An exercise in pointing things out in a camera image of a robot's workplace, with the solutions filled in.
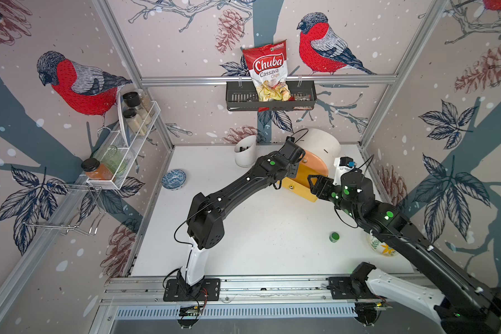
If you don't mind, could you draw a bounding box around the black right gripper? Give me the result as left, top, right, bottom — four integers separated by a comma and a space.
306, 173, 361, 222

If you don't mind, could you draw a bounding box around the yellow drawer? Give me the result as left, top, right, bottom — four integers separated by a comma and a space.
282, 162, 320, 203

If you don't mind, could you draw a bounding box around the pink top drawer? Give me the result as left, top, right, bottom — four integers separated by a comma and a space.
301, 150, 328, 176

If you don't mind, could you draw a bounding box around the round white drawer cabinet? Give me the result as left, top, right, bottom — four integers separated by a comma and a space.
295, 128, 342, 168

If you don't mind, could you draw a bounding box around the green paint can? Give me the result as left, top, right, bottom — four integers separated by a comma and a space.
329, 232, 340, 243

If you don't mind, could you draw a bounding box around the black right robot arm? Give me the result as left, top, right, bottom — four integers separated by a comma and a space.
308, 170, 501, 333

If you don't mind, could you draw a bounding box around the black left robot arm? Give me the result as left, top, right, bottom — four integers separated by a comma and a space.
177, 141, 306, 292

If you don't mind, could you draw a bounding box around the white utensil holder cup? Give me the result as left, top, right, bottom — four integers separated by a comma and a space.
234, 135, 257, 168

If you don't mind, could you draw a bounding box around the floral patterned plate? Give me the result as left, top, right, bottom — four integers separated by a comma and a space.
367, 235, 397, 257

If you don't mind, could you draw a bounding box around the red Chuba chips bag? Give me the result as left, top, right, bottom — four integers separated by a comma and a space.
243, 40, 292, 102

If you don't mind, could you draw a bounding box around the blue patterned bowl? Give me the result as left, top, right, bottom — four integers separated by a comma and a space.
161, 169, 187, 191

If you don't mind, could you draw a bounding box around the black lid spice jar lower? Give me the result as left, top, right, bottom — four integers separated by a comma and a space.
122, 109, 147, 136

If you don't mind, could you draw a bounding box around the black lid spice jar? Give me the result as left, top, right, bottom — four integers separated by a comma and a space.
122, 91, 152, 125
122, 109, 147, 136

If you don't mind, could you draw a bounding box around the black lid spice jar upper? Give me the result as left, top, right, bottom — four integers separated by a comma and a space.
122, 91, 152, 125

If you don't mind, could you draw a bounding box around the green glass cup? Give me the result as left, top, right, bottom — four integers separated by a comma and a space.
93, 145, 127, 175

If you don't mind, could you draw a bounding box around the orange sauce jar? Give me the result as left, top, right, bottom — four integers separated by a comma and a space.
81, 157, 114, 180

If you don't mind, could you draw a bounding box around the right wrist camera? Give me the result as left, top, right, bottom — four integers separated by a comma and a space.
333, 157, 356, 185

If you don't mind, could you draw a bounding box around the black wire wall basket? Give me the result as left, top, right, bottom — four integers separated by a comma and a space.
225, 81, 317, 111

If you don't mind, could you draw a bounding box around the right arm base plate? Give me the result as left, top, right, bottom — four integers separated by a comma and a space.
327, 276, 363, 300

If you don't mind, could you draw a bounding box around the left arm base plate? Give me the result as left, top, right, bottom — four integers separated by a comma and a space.
163, 278, 221, 302

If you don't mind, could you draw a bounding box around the white wire wall shelf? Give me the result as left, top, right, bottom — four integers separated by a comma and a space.
87, 98, 161, 190

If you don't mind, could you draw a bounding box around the metal wire hook rack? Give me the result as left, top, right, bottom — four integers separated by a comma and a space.
23, 185, 106, 236

